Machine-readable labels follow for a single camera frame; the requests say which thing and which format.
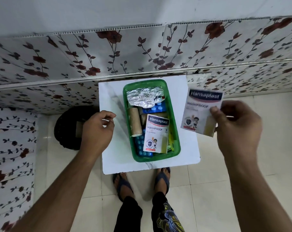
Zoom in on person's right hand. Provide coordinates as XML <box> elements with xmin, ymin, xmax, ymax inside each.
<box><xmin>210</xmin><ymin>100</ymin><xmax>264</xmax><ymax>165</ymax></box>

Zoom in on person's left hand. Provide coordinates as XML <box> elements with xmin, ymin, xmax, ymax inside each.
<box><xmin>79</xmin><ymin>110</ymin><xmax>117</xmax><ymax>161</ymax></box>

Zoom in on blue pill blister pack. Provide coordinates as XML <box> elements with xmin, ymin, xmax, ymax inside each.
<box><xmin>142</xmin><ymin>100</ymin><xmax>167</xmax><ymax>115</ymax></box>
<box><xmin>133</xmin><ymin>136</ymin><xmax>153</xmax><ymax>158</ymax></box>

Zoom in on white plaster box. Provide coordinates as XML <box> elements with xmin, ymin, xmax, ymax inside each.
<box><xmin>180</xmin><ymin>88</ymin><xmax>224</xmax><ymax>138</ymax></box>
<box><xmin>143</xmin><ymin>114</ymin><xmax>170</xmax><ymax>154</ymax></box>

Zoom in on silver foil blister strip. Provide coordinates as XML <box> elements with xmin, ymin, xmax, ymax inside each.
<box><xmin>126</xmin><ymin>87</ymin><xmax>166</xmax><ymax>109</ymax></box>

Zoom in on green plastic tray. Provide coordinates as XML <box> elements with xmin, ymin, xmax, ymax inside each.
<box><xmin>122</xmin><ymin>79</ymin><xmax>181</xmax><ymax>163</ymax></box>

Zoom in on person's left forearm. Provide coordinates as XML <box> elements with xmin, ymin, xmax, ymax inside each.
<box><xmin>9</xmin><ymin>152</ymin><xmax>98</xmax><ymax>232</ymax></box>

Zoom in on person's right forearm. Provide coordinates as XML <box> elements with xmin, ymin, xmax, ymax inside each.
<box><xmin>224</xmin><ymin>150</ymin><xmax>292</xmax><ymax>232</ymax></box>

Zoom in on person's left foot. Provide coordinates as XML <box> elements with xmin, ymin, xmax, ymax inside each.
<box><xmin>113</xmin><ymin>173</ymin><xmax>133</xmax><ymax>203</ymax></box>

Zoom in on person's foot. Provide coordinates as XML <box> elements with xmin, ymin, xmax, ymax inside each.
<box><xmin>155</xmin><ymin>168</ymin><xmax>170</xmax><ymax>194</ymax></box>
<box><xmin>113</xmin><ymin>173</ymin><xmax>133</xmax><ymax>203</ymax></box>

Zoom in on person's left sandal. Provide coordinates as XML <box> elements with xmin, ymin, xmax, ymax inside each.
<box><xmin>112</xmin><ymin>172</ymin><xmax>134</xmax><ymax>203</ymax></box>

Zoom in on person's sandal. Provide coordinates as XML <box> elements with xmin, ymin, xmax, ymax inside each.
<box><xmin>112</xmin><ymin>172</ymin><xmax>134</xmax><ymax>203</ymax></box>
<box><xmin>154</xmin><ymin>167</ymin><xmax>171</xmax><ymax>195</ymax></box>

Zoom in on person's right foot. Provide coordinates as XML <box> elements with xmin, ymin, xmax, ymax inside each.
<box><xmin>155</xmin><ymin>168</ymin><xmax>170</xmax><ymax>194</ymax></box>

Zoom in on person's right sandal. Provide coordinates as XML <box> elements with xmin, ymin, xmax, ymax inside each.
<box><xmin>154</xmin><ymin>167</ymin><xmax>171</xmax><ymax>195</ymax></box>

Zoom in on person's black printed trousers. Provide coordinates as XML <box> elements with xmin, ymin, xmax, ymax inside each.
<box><xmin>114</xmin><ymin>192</ymin><xmax>185</xmax><ymax>232</ymax></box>

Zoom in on black round basket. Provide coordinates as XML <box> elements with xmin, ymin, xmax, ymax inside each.
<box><xmin>54</xmin><ymin>109</ymin><xmax>98</xmax><ymax>151</ymax></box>

